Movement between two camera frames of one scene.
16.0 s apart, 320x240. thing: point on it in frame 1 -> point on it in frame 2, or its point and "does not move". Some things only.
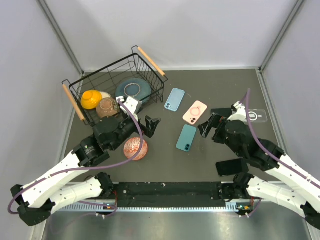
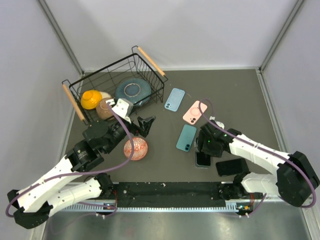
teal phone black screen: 224,112 -> 203,159
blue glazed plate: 134,87 does not move
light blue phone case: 174,99 does not move
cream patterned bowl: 105,95 does not move
